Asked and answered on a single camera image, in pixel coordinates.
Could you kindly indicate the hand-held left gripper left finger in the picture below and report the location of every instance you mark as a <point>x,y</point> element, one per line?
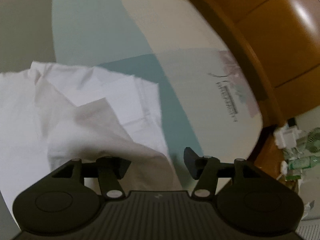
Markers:
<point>122,168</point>

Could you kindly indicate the wooden nightstand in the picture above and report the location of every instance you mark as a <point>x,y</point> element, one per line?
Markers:
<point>265,160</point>

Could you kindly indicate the small green fan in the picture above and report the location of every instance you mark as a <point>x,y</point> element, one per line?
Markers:
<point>312,142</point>

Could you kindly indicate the green packet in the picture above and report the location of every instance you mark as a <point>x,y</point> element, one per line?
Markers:
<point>302,163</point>

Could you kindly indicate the white power adapter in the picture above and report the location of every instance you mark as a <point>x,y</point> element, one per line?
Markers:
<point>287,137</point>

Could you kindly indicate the white printed t-shirt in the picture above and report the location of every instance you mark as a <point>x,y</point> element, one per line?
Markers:
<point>75,130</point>

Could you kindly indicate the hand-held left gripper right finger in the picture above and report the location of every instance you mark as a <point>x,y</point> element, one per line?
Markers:
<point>190,162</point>

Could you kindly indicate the wooden headboard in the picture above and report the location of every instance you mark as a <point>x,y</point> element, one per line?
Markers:
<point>275,30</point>

